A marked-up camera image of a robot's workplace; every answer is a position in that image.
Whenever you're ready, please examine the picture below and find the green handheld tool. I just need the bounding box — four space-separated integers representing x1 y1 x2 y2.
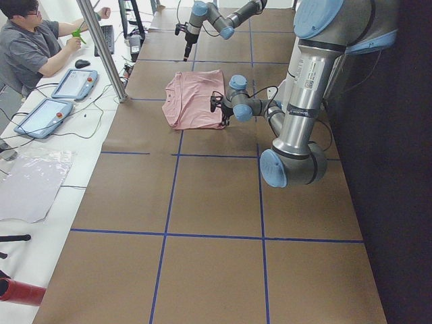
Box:
72 20 86 44

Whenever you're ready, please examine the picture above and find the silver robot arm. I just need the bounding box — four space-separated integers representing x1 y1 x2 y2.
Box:
210 1 400 188
175 0 267 61

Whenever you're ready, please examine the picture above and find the black keyboard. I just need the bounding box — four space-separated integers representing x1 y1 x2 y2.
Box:
101 25 115 54

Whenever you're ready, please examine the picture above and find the black camera tripod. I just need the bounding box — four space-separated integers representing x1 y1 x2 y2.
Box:
1 234 32 260

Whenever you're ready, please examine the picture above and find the seated person grey shirt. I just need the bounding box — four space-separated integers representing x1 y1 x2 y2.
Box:
0 0 112 97

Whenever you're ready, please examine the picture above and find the pink printed t-shirt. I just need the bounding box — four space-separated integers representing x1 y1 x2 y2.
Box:
162 70 225 130

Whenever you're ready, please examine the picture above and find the black computer mouse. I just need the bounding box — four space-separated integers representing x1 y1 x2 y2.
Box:
74 59 90 69

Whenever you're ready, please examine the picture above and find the red bottle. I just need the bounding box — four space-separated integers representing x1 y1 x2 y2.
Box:
1 277 46 306

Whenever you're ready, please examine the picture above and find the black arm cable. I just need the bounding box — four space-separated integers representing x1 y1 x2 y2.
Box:
211 85 333 153

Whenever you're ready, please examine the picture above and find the lower teach pendant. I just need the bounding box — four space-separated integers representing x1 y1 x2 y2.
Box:
14 98 74 139

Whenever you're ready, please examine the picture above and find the crumpled plastic bag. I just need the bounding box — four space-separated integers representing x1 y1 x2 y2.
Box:
1 148 75 223

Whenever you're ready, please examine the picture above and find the upper teach pendant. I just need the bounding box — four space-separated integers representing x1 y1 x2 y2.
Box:
51 69 99 101

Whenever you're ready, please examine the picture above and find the aluminium frame post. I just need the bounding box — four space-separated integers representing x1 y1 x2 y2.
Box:
76 0 127 103

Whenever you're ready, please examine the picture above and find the teach pendant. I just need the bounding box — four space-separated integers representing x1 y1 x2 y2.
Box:
51 69 99 101
14 98 74 139

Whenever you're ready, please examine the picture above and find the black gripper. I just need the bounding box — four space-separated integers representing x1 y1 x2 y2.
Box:
210 90 233 128
175 22 200 61

